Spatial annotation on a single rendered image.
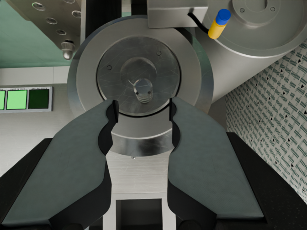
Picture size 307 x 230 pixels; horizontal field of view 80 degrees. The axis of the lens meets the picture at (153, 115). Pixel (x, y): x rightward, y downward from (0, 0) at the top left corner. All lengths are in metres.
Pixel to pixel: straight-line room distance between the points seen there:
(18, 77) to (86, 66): 3.53
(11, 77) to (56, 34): 3.23
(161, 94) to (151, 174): 0.36
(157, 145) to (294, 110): 0.17
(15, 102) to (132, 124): 0.49
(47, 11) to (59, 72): 2.92
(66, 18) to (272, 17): 0.41
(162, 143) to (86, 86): 0.09
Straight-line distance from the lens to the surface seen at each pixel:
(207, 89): 0.19
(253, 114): 0.35
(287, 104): 0.28
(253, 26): 0.23
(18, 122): 0.62
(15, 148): 0.62
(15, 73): 3.77
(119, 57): 0.18
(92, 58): 0.19
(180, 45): 0.19
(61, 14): 0.50
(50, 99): 0.58
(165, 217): 0.54
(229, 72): 0.24
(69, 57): 0.59
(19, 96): 0.63
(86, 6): 0.25
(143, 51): 0.18
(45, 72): 3.51
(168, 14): 0.18
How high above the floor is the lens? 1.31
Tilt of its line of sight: 8 degrees down
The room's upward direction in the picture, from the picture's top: 178 degrees clockwise
